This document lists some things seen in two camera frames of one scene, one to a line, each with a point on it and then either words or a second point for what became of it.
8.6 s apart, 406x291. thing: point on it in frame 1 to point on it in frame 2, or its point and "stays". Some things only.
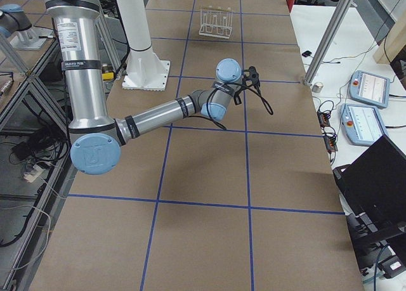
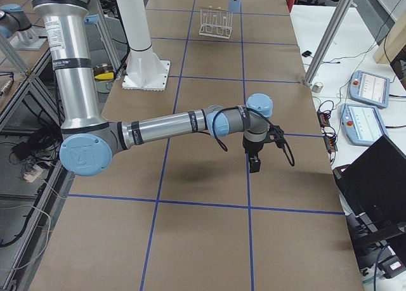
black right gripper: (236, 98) to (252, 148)
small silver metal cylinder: (318, 87) stays
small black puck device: (306, 54) stays
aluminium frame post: (344, 4) stays
